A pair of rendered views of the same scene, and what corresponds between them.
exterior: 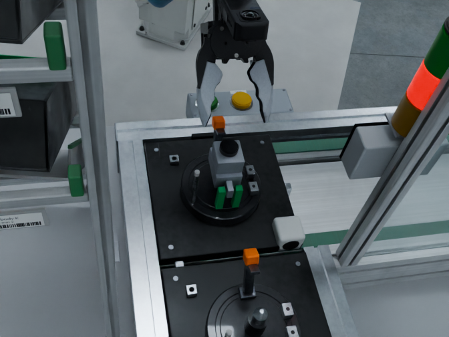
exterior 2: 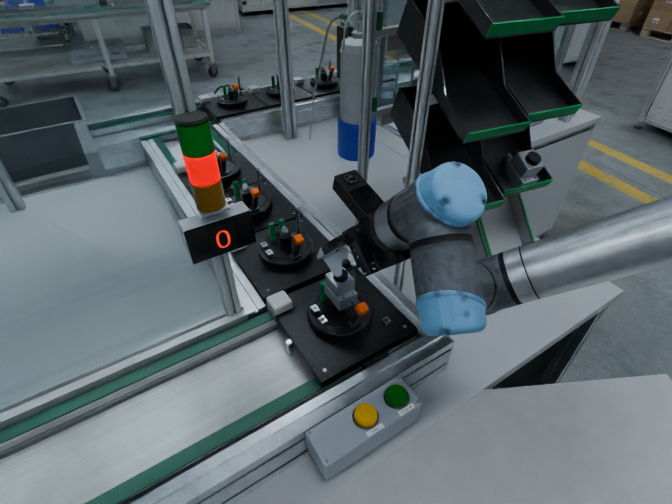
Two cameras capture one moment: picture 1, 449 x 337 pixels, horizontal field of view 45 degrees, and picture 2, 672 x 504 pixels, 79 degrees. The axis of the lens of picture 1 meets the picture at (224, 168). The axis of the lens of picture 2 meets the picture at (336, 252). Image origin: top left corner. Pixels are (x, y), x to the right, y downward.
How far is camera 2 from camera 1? 1.14 m
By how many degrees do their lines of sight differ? 87
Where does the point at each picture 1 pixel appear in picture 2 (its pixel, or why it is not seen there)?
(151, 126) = (425, 350)
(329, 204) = (249, 369)
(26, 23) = (401, 32)
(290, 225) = (278, 300)
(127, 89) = (500, 449)
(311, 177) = (269, 389)
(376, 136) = (234, 208)
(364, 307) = not seen: hidden behind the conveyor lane
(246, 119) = (350, 397)
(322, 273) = (249, 298)
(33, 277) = not seen: hidden behind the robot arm
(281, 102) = (323, 438)
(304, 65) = not seen: outside the picture
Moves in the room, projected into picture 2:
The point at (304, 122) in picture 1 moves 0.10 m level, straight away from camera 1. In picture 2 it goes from (290, 422) to (287, 483)
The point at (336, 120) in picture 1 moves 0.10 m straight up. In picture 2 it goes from (254, 443) to (245, 413)
